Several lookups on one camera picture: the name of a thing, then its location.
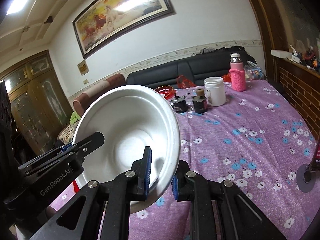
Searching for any brick pattern counter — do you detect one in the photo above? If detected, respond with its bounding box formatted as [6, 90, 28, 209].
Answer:
[276, 59, 320, 138]

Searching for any white box on counter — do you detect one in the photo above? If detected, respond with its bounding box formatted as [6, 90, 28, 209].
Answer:
[271, 49, 292, 59]

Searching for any red plastic bag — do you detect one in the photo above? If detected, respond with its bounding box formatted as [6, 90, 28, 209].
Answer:
[177, 75, 196, 89]

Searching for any white foam bowl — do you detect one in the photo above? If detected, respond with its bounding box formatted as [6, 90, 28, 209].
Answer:
[73, 85, 181, 213]

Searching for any black jar with wires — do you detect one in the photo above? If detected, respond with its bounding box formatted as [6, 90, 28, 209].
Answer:
[171, 96, 188, 114]

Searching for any white plastic jar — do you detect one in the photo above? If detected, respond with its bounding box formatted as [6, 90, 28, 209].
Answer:
[204, 76, 226, 107]

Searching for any framed horse painting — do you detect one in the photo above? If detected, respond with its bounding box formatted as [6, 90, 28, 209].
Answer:
[73, 0, 174, 58]

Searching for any red scalloped glass plate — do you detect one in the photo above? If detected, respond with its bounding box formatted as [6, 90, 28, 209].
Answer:
[155, 86, 176, 100]

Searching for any clear snack bag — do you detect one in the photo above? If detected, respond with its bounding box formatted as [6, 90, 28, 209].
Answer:
[244, 61, 264, 80]

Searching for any pink sleeved thermos bottle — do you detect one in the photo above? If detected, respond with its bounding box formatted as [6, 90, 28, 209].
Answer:
[229, 53, 246, 92]

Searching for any brown armchair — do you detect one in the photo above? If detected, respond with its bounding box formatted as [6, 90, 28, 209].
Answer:
[73, 74, 126, 116]

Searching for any wooden glass door cabinet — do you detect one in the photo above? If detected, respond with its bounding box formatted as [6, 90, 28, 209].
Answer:
[1, 50, 73, 155]

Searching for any black leather sofa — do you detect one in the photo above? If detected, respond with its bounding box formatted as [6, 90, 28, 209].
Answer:
[126, 46, 256, 89]

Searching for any black jar with cork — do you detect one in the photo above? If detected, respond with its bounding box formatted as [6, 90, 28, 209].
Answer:
[192, 88, 207, 114]

